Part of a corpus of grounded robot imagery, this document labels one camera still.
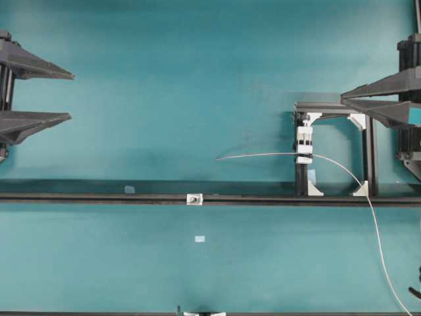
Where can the white bracket at bottom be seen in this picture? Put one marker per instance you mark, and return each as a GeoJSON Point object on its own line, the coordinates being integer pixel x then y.
{"type": "Point", "coordinates": [194, 314]}

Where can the clear tape piece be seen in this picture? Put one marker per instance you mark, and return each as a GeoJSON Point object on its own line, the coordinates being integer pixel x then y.
{"type": "Point", "coordinates": [129, 190]}

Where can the black bottom edge rail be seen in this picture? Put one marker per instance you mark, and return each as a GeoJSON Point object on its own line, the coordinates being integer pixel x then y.
{"type": "Point", "coordinates": [26, 313]}

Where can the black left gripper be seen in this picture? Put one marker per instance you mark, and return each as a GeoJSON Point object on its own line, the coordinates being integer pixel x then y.
{"type": "Point", "coordinates": [16, 126]}

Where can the small blue tape patch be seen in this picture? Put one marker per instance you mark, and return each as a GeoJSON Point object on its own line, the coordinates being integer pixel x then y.
{"type": "Point", "coordinates": [199, 239]}

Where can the black right edge rail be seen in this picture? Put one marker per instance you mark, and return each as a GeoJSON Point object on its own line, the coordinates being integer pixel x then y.
{"type": "Point", "coordinates": [417, 12]}

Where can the long black aluminium rail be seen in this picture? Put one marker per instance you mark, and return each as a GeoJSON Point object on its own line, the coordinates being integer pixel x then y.
{"type": "Point", "coordinates": [208, 199]}

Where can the black edge rail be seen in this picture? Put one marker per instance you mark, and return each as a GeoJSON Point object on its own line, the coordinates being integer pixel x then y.
{"type": "Point", "coordinates": [417, 12]}
{"type": "Point", "coordinates": [26, 313]}

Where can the black square extrusion frame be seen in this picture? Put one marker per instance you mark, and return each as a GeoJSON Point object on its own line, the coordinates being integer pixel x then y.
{"type": "Point", "coordinates": [326, 110]}

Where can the white wire clamp block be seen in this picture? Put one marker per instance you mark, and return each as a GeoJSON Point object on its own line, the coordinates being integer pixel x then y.
{"type": "Point", "coordinates": [303, 139]}

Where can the silver metal fitting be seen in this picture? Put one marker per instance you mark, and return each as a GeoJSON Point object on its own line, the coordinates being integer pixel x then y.
{"type": "Point", "coordinates": [194, 199]}

